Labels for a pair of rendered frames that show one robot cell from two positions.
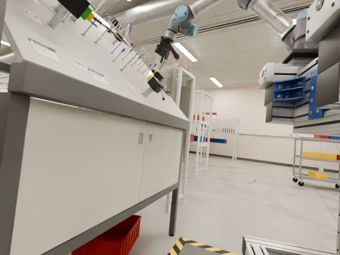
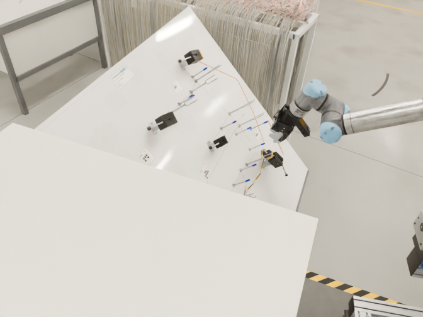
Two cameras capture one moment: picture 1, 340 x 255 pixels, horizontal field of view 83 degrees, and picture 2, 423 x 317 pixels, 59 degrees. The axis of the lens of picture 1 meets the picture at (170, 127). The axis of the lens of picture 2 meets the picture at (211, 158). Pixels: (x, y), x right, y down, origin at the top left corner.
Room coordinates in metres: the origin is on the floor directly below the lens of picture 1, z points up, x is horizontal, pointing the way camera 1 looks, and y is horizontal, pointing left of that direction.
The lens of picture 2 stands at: (0.04, 0.47, 2.23)
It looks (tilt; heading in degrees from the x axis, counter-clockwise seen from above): 42 degrees down; 356
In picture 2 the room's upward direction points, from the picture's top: 3 degrees clockwise
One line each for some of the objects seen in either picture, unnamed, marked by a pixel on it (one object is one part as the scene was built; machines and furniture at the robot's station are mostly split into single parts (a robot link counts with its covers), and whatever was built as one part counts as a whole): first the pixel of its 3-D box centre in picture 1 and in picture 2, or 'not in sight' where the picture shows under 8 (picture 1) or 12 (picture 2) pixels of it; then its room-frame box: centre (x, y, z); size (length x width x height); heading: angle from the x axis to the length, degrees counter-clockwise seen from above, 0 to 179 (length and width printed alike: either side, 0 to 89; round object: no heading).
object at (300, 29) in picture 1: (309, 26); not in sight; (0.89, -0.62, 1.33); 0.13 x 0.12 x 0.14; 162
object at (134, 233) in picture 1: (110, 235); not in sight; (1.26, 0.31, 0.07); 0.39 x 0.29 x 0.14; 172
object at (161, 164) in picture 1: (165, 158); not in sight; (1.20, 0.01, 0.60); 0.55 x 0.03 x 0.39; 157
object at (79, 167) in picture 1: (101, 168); not in sight; (0.70, 0.23, 0.60); 0.55 x 0.02 x 0.39; 157
